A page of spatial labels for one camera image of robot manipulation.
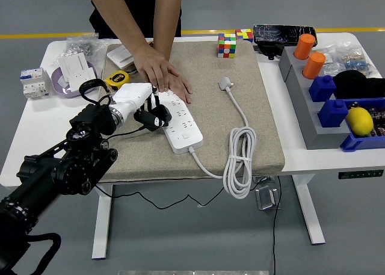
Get person's left hand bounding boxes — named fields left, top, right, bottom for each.
left=168, top=73, right=193, bottom=104

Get person's right hand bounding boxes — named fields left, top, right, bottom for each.
left=133, top=43, right=180, bottom=93

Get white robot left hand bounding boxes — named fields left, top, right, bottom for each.
left=112, top=82, right=170, bottom=132

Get black plug adapter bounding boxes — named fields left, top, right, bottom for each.
left=149, top=104, right=173, bottom=128

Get white power strip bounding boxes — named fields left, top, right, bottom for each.
left=156, top=88, right=204, bottom=155

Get thin black adapter cord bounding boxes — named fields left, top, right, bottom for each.
left=94, top=125, right=271, bottom=210

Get yellow tape measure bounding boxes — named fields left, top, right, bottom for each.
left=103, top=70, right=132, bottom=91

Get grey-brown mat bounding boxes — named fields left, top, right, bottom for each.
left=99, top=40, right=286, bottom=184

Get large Rubik's cube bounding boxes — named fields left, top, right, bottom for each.
left=217, top=32, right=238, bottom=59

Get clear bag of screws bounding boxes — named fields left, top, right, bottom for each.
left=51, top=34, right=109, bottom=68

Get purple bowl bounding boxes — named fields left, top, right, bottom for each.
left=51, top=61, right=99, bottom=99

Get small Rubik's cube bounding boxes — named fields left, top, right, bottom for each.
left=235, top=28, right=254, bottom=43

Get white circuit breaker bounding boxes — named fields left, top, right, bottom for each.
left=20, top=67, right=52, bottom=100

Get black plastic-wrapped device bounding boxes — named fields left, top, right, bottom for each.
left=253, top=23, right=318, bottom=45

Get grey stepped holder block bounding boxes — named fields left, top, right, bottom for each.
left=278, top=46, right=359, bottom=151

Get orange cylinder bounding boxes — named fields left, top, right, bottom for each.
left=294, top=33, right=316, bottom=60
left=302, top=52, right=327, bottom=80

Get white table leg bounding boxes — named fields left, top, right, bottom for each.
left=292, top=175, right=327, bottom=246
left=91, top=184, right=114, bottom=261

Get clear acrylic stand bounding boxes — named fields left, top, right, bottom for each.
left=254, top=184, right=282, bottom=211

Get blue peg block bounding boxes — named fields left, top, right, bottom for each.
left=309, top=75, right=337, bottom=103
left=318, top=99, right=350, bottom=129

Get clear bag of parts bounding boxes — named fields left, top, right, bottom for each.
left=315, top=43, right=366, bottom=67

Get clear bag blue parts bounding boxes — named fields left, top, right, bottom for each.
left=338, top=52, right=377, bottom=78

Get black cloth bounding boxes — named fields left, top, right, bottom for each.
left=332, top=70, right=385, bottom=100

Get yellow lemon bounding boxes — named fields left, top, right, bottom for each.
left=345, top=107, right=375, bottom=137

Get blue plastic bin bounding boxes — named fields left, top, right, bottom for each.
left=340, top=97, right=385, bottom=153

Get black table control panel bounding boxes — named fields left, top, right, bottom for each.
left=337, top=169, right=385, bottom=180

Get dark circuit boards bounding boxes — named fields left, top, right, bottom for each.
left=348, top=102, right=385, bottom=138

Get white double switch panel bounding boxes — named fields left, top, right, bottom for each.
left=106, top=44, right=135, bottom=70

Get white wall plug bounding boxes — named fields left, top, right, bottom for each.
left=218, top=75, right=234, bottom=91

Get white wall socket panel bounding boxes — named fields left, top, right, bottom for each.
left=68, top=67, right=99, bottom=93

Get small black bracket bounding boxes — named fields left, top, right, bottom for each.
left=256, top=42, right=285, bottom=61

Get white power strip cord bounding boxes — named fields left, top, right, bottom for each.
left=188, top=87, right=257, bottom=200

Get black floor cable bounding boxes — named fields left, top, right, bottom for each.
left=271, top=175, right=283, bottom=275

